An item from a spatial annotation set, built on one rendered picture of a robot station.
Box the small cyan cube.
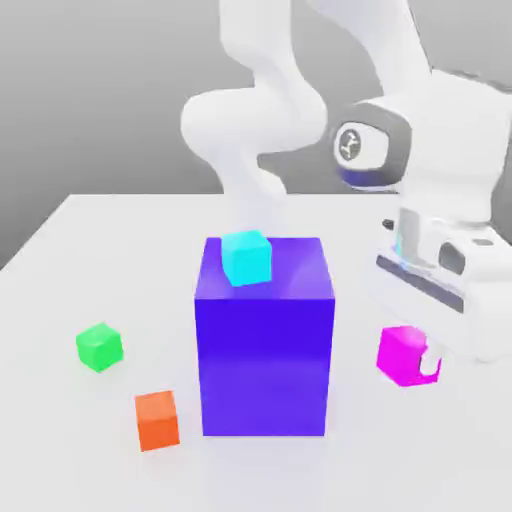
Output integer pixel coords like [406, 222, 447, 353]
[220, 230, 274, 288]

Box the small magenta cube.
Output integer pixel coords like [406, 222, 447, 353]
[375, 324, 444, 388]

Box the small green cube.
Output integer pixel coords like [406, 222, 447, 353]
[75, 321, 125, 374]

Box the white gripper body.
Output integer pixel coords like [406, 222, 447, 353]
[368, 252, 507, 364]

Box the small orange cube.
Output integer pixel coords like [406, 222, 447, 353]
[134, 389, 181, 453]

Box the large purple box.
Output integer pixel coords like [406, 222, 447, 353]
[194, 236, 336, 438]

